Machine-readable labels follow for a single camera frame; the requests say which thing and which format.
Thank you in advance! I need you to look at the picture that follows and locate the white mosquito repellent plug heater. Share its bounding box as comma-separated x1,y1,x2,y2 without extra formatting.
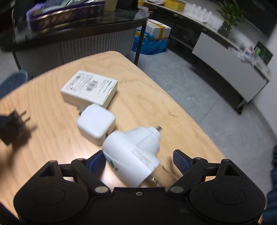
102,127,162,187

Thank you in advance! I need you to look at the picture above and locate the white square power adapter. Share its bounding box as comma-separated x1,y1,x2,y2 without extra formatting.
77,104,116,146

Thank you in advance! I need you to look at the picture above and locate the white adapter packaging box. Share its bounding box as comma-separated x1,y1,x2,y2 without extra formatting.
61,70,118,109

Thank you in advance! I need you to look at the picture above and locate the black plug adapter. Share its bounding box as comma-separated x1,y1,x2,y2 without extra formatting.
1,110,30,146

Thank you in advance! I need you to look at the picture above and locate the long TV console cabinet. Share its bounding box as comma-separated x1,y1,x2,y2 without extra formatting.
144,1,271,114

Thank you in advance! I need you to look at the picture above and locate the blue chair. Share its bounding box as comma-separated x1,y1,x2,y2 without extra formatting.
0,70,29,98

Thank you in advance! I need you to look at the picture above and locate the blue plastic bag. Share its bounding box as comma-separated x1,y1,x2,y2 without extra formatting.
131,30,169,55

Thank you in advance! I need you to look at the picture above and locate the white yellow cardboard box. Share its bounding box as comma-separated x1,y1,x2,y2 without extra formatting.
145,19,171,40

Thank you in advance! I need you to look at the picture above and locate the white router with antennas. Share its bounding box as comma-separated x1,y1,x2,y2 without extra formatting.
184,3,212,23

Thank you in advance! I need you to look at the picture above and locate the black glass round table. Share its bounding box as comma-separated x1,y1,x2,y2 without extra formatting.
1,9,149,77

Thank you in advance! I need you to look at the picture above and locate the purple gold storage basket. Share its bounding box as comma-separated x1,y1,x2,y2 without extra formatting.
26,1,106,32

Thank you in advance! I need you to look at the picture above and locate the yellow box on console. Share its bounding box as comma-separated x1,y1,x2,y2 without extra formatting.
164,0,186,12

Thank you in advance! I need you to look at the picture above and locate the potted green plant on console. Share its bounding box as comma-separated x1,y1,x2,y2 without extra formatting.
216,1,245,38

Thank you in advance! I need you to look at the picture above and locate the black green picture frame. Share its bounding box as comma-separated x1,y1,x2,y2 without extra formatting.
254,41,273,65

